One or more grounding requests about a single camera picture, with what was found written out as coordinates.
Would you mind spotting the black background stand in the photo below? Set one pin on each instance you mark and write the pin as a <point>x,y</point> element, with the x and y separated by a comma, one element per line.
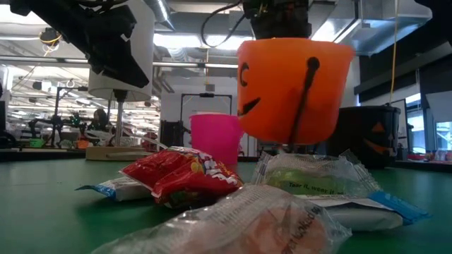
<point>54,116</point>

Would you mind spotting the white shade wooden base lamp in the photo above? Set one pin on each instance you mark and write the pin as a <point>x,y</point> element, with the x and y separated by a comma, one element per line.
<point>141,70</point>

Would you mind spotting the green table mat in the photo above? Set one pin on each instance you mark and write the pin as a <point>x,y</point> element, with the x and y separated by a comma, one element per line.
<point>42,211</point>

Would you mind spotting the clear plastic candy packet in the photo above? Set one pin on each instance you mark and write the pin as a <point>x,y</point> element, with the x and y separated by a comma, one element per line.
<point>240,225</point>

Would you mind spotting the red Skittles candy pack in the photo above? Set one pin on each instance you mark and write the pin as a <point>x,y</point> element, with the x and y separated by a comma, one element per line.
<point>183,176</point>

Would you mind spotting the orange pumpkin face bucket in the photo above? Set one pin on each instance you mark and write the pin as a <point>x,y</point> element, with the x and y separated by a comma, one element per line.
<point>282,91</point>

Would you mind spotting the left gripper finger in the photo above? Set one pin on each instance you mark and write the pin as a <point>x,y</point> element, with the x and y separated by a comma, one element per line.
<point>129,75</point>

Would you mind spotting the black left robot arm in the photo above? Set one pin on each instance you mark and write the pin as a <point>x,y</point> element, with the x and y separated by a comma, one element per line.
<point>63,17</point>

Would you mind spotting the white blue Hershey's bar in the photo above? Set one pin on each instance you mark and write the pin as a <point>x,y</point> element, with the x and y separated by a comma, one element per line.
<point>367,216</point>
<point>116,190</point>

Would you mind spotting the silver ventilation duct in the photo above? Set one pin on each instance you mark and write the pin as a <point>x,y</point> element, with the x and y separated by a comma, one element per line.
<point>381,31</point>

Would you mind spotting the pink pumpkin face bucket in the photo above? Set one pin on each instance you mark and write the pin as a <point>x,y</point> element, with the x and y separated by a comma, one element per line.
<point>215,141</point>

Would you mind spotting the black pumpkin face bucket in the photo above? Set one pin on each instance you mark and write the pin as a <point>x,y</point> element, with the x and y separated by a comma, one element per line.
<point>353,157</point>

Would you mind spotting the person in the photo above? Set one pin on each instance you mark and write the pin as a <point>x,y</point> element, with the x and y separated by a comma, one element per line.
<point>100,121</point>

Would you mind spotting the clear packet with green candy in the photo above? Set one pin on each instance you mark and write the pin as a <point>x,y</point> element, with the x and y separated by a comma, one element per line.
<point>310,176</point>

